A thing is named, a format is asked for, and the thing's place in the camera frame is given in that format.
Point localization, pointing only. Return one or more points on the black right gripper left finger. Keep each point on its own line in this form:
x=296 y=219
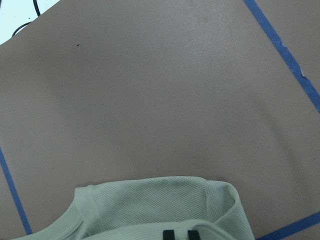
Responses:
x=168 y=234

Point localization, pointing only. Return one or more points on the olive green long-sleeve shirt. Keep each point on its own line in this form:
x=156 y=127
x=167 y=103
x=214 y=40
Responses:
x=143 y=209

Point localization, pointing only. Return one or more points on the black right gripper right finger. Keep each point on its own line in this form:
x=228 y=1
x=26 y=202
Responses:
x=193 y=235

